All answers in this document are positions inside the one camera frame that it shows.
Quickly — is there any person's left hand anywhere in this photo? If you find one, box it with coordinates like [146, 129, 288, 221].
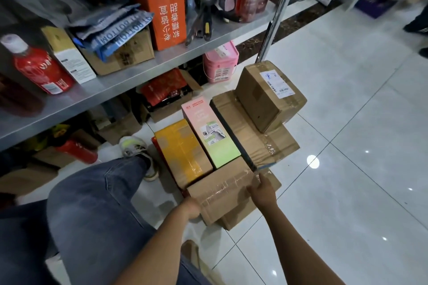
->
[180, 196, 202, 221]

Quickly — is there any person's right hand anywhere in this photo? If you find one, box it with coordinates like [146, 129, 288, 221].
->
[246, 172, 279, 218]

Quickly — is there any taped brown cardboard box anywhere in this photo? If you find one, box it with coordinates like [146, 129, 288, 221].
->
[186, 157, 265, 227]

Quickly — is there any person's right forearm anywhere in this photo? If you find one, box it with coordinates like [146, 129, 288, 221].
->
[266, 205, 346, 285]

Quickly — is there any person's left forearm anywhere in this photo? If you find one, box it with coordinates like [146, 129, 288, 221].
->
[113, 202, 190, 285]

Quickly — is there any plain brown cardboard box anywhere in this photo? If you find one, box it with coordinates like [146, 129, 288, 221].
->
[217, 168, 282, 231]

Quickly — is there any large flat cardboard box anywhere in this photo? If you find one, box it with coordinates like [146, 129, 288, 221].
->
[210, 90, 300, 172]

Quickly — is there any pink and green carton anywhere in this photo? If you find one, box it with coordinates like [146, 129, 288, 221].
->
[181, 96, 242, 170]

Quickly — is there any yellow wrapped box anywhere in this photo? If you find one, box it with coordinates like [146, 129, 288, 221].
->
[154, 118, 214, 189]

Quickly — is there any person's beige shoe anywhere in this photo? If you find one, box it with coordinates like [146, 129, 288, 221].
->
[180, 240, 225, 285]

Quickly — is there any cardboard box with white label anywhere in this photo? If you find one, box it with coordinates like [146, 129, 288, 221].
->
[235, 60, 308, 134]

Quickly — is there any open cardboard box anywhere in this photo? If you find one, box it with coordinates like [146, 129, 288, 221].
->
[139, 68, 203, 124]

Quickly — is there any person's white green sneaker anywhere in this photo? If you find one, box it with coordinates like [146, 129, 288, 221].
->
[119, 135, 159, 182]

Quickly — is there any red snack packet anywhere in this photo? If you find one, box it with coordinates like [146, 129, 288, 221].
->
[140, 68, 188, 107]

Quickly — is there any small open brown carton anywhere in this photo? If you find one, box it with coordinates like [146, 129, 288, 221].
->
[91, 94, 144, 146]

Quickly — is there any grey metal shelf rack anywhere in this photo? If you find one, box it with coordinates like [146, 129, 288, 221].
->
[0, 0, 305, 152]

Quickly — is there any person's blue jeans leg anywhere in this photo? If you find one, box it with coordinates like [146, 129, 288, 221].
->
[0, 156, 214, 285]

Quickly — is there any red fire extinguisher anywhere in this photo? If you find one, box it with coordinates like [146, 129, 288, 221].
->
[54, 139, 99, 165]

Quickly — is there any cardboard box with packets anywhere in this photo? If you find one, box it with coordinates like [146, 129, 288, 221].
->
[78, 26, 156, 76]

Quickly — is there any orange paper box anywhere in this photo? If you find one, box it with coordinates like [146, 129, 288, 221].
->
[116, 0, 187, 51]

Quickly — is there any pile of blue grey packets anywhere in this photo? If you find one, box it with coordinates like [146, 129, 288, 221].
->
[66, 3, 154, 62]

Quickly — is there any purple box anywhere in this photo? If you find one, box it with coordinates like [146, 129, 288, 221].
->
[354, 0, 399, 19]

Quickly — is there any white and yellow carton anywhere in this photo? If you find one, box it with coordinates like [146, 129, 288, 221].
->
[40, 26, 97, 84]

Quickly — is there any red plastic bottle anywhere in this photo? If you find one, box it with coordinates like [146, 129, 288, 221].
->
[0, 33, 76, 96]

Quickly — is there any clear plastic package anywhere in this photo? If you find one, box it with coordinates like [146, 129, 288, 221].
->
[7, 0, 91, 27]

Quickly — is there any pink plastic tub with handle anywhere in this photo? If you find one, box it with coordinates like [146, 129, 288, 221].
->
[203, 41, 239, 84]

